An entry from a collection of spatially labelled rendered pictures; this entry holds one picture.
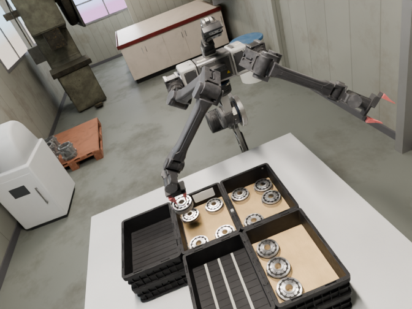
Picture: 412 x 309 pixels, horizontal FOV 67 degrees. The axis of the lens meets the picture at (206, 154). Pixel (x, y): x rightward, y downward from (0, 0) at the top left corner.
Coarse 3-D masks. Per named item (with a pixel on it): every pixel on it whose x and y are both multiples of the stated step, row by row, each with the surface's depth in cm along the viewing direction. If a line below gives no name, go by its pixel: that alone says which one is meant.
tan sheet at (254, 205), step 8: (272, 184) 179; (248, 200) 174; (256, 200) 172; (240, 208) 171; (248, 208) 169; (256, 208) 168; (264, 208) 166; (272, 208) 164; (280, 208) 163; (240, 216) 167; (264, 216) 162
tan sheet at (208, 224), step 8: (200, 208) 181; (224, 208) 175; (200, 216) 176; (208, 216) 174; (216, 216) 172; (224, 216) 170; (184, 224) 174; (200, 224) 171; (208, 224) 169; (216, 224) 167; (224, 224) 166; (232, 224) 164; (192, 232) 168; (200, 232) 166; (208, 232) 164
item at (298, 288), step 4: (280, 280) 128; (284, 280) 128; (288, 280) 128; (292, 280) 127; (296, 280) 126; (280, 284) 127; (296, 284) 125; (300, 284) 124; (280, 288) 126; (296, 288) 124; (300, 288) 123; (280, 292) 124; (284, 292) 124; (296, 292) 122; (300, 292) 122; (280, 296) 123; (284, 296) 123; (288, 296) 122; (292, 296) 122
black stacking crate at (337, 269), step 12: (288, 216) 147; (300, 216) 147; (264, 228) 147; (276, 228) 149; (288, 228) 151; (252, 240) 149; (324, 252) 132; (336, 264) 122; (336, 288) 117; (348, 288) 121; (312, 300) 117; (324, 300) 120
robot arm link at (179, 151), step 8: (200, 88) 123; (200, 96) 127; (200, 104) 126; (208, 104) 127; (216, 104) 128; (192, 112) 131; (200, 112) 128; (192, 120) 130; (200, 120) 130; (184, 128) 135; (192, 128) 131; (184, 136) 133; (192, 136) 134; (176, 144) 139; (184, 144) 135; (176, 152) 137; (184, 152) 138; (176, 160) 139; (184, 160) 141; (176, 168) 142
